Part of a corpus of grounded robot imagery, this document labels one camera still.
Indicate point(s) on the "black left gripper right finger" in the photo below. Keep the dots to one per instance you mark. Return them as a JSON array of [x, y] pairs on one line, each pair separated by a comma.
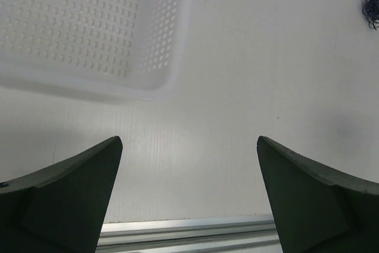
[[317, 208]]

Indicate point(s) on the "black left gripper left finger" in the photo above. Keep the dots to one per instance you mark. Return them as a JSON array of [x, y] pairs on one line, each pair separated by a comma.
[[62, 207]]

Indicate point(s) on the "white perforated plastic basket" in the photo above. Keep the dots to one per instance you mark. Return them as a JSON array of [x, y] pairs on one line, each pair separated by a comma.
[[117, 48]]

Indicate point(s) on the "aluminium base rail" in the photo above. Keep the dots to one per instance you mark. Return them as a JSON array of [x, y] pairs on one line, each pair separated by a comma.
[[256, 233]]

